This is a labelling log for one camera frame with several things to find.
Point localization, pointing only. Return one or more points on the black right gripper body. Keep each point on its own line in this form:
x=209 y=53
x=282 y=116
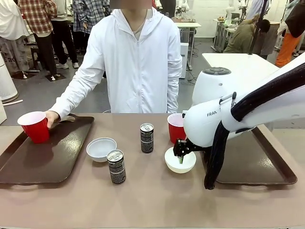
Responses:
x=193 y=148

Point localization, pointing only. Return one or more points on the white bowl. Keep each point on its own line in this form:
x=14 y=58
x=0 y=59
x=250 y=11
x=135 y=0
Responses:
x=181 y=168
x=101 y=149

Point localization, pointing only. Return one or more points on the red plastic cup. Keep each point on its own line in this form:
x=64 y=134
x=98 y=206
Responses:
x=174 y=133
x=35 y=130

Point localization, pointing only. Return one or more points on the black pepsi can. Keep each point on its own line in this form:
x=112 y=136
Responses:
x=147 y=140
x=116 y=169

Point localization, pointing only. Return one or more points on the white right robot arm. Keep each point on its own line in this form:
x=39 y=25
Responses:
x=202 y=124

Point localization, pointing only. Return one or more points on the person's right forearm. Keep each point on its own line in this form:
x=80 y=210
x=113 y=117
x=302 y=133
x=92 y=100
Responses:
x=74 y=93

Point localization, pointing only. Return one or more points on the person's left forearm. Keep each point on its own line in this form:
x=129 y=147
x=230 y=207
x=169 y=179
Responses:
x=173 y=95

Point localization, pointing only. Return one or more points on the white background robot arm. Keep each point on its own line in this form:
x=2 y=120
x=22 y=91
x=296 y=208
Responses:
x=229 y=12

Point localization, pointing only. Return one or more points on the person's right hand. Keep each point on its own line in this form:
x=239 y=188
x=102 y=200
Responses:
x=53 y=117

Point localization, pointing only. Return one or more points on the dark brown serving tray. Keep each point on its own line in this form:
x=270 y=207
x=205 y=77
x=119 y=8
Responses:
x=250 y=162
x=47 y=162

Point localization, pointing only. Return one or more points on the white computer tower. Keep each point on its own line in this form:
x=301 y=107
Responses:
x=184 y=59

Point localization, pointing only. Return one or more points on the person in white hoodie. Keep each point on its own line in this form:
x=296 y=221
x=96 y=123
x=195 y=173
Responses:
x=138 y=71

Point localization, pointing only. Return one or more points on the large white table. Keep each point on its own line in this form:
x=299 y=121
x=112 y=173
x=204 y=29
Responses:
x=236 y=60

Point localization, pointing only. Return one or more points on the person in olive brown top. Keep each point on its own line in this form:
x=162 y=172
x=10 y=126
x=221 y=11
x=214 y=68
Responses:
x=243 y=38

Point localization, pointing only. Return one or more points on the white background desk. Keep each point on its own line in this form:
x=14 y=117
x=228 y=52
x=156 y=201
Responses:
x=188 y=24

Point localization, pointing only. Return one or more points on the person in orange trousers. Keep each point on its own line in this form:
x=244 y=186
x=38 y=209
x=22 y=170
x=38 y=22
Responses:
x=287 y=47

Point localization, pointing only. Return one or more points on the black stand pole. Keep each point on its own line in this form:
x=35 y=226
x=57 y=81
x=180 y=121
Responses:
x=258 y=23

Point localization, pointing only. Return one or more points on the person in black trousers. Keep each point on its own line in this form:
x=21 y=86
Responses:
x=64 y=35

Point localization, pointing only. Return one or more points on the person in blue plaid shirt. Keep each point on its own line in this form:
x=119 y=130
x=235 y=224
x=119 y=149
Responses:
x=83 y=14

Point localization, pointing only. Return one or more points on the white tube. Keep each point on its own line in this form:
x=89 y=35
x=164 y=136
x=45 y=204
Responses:
x=12 y=101

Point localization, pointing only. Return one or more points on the black stool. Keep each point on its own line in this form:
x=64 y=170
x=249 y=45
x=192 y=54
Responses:
x=34 y=51

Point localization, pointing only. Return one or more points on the person in red plaid shirt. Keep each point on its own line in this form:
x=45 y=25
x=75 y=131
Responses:
x=35 y=16

